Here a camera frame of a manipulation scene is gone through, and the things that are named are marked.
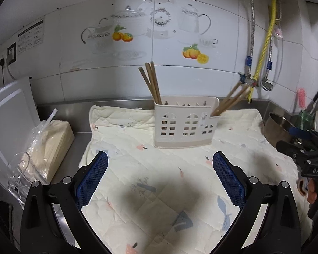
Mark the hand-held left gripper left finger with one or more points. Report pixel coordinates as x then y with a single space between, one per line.
94 174

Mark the white wall notice sticker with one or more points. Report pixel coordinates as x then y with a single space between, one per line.
31 35

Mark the black wall socket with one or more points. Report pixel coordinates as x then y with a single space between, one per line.
12 53

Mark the beige plastic chopstick holder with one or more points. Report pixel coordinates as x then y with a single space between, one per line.
180 137

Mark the metal pipe valve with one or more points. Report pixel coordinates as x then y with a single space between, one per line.
267 85
247 78

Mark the stainless steel pot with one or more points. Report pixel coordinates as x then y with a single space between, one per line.
278 129

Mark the person's right hand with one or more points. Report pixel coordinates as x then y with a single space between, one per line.
312 190

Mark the cream printed quilted cloth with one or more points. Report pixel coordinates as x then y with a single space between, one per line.
153 164

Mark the clear plastic bag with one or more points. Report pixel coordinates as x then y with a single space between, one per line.
42 132

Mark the white plastic board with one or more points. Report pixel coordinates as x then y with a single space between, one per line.
8 116

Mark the pink hanging tag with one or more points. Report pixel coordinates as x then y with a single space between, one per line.
279 33

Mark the clear plastic cup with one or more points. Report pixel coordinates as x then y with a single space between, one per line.
18 180

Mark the black power plug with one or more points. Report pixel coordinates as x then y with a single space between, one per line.
2 62

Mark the stack of beige paper napkins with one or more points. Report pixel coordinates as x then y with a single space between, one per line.
58 143

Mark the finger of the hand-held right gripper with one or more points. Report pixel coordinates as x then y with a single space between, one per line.
296 131
288 148

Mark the green utensil cup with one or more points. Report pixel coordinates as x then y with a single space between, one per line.
306 119

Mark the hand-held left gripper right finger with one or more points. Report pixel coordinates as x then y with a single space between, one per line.
228 176

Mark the pink bottle brush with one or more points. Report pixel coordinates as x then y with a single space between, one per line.
301 99

